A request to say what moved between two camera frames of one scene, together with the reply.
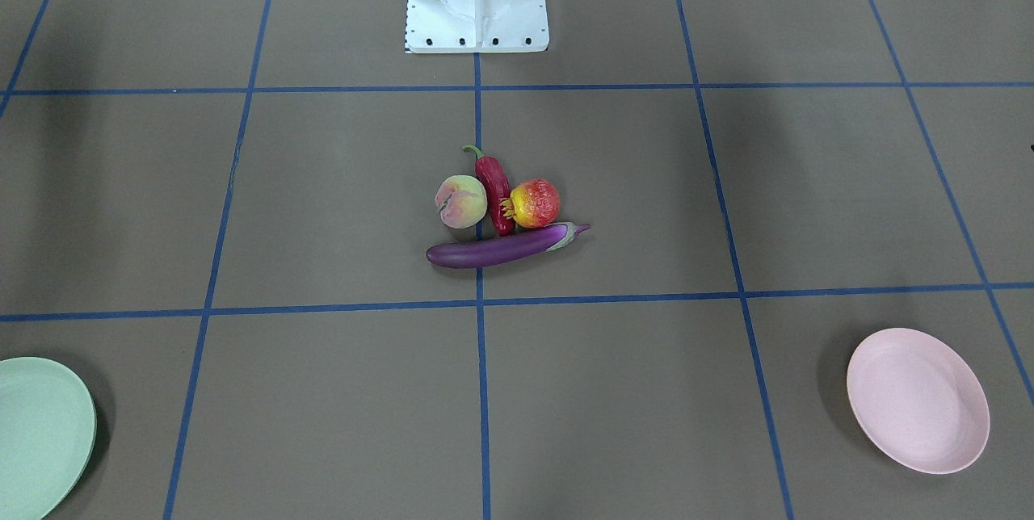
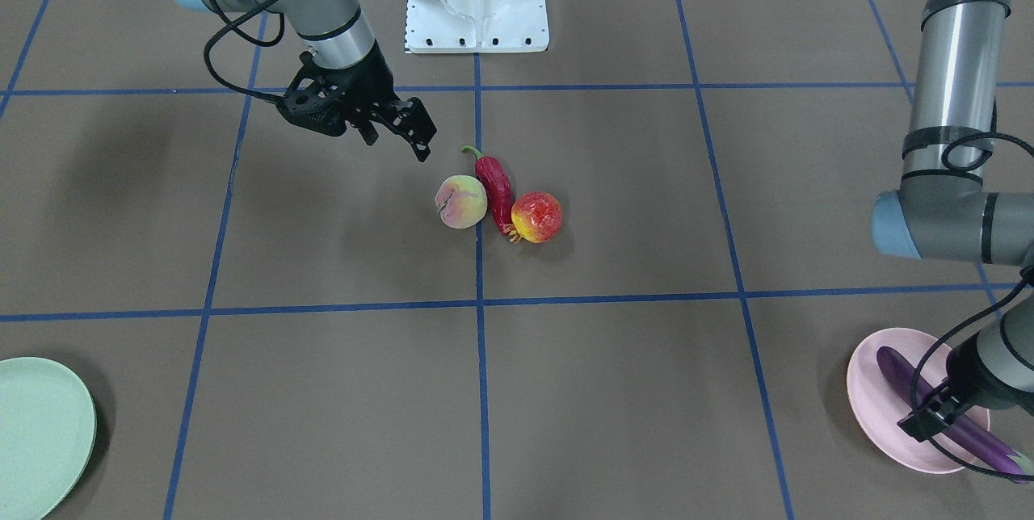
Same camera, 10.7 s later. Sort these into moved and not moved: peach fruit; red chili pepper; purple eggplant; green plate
Moved: purple eggplant
Not moved: green plate; peach fruit; red chili pepper
